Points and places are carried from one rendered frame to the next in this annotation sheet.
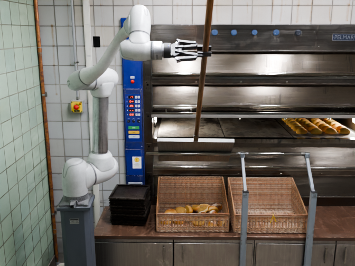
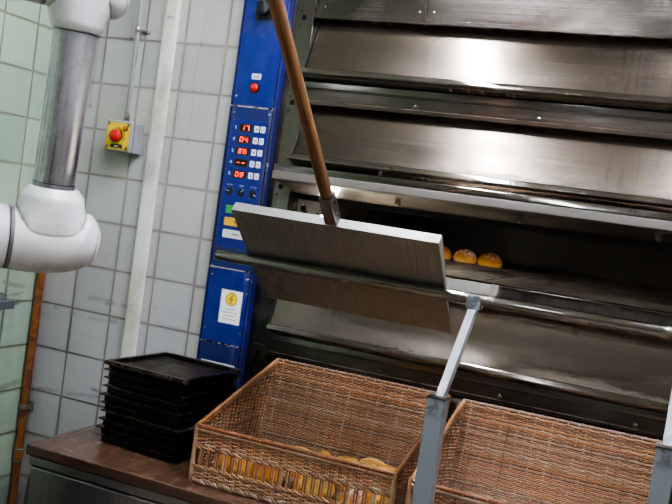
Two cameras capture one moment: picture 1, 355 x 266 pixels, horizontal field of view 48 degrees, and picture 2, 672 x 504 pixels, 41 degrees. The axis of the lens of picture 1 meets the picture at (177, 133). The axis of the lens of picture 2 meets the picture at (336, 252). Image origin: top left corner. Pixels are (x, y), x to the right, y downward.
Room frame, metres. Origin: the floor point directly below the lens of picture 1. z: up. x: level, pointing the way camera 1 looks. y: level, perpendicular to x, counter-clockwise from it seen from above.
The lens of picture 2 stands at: (0.71, -0.93, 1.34)
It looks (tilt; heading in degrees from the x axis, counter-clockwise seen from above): 3 degrees down; 21
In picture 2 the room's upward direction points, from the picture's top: 8 degrees clockwise
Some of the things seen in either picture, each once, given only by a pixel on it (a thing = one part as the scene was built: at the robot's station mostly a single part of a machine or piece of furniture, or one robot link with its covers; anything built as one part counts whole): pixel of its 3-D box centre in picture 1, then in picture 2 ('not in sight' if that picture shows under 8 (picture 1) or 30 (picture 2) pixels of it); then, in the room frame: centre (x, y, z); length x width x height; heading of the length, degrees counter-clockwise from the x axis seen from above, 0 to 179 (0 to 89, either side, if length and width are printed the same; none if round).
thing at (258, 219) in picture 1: (264, 203); (541, 489); (2.97, -0.70, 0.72); 0.56 x 0.49 x 0.28; 90
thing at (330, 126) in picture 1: (314, 123); not in sight; (3.67, -1.28, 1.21); 0.61 x 0.48 x 0.06; 179
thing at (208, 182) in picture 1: (191, 202); (325, 435); (2.99, -0.11, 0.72); 0.56 x 0.49 x 0.28; 90
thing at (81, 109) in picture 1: (77, 106); (124, 137); (3.22, 0.81, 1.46); 0.10 x 0.07 x 0.10; 89
